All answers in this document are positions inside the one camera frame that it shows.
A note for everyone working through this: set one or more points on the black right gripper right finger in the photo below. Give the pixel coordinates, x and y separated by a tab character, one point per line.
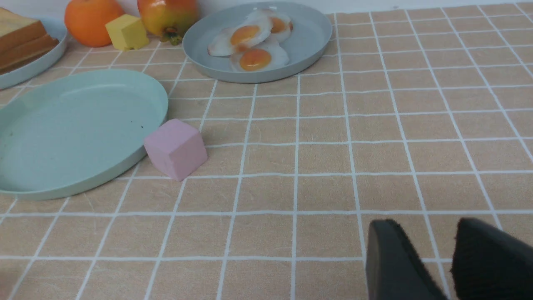
489	264

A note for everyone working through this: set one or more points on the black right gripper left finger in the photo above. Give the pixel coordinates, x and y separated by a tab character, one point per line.
394	270

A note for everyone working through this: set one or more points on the fried egg front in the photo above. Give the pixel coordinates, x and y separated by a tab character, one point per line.
268	55

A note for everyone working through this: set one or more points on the fried egg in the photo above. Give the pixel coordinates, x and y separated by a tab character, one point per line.
240	38
268	55
282	23

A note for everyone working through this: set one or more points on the toast slice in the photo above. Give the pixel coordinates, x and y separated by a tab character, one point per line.
16	30
28	50
25	63

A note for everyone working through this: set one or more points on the toast slice top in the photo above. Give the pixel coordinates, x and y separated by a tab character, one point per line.
16	30

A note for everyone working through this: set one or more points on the checkered beige tablecloth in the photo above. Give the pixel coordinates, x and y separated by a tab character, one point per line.
422	116

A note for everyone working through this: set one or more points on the pink cube block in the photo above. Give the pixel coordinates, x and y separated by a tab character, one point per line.
176	149

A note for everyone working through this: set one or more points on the grey plate with eggs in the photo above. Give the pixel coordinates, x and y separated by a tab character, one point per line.
307	43

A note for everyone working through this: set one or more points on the fried egg back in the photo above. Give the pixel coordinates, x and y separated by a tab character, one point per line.
282	23

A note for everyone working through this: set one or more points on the fried egg left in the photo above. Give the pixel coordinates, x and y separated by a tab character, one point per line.
240	38

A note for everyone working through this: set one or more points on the red yellow pomegranate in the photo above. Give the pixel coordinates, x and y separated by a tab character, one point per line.
168	19

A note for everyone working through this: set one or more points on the mint green plate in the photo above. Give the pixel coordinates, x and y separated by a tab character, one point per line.
78	132

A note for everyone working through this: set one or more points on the yellow cube block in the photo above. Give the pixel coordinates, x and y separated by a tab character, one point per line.
127	32

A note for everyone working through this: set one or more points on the orange fruit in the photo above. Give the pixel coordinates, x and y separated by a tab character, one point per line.
85	20

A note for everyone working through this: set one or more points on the light blue bread plate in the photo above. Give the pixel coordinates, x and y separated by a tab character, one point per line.
54	27

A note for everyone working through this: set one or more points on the toast slice bottom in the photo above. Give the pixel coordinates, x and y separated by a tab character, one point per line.
25	63

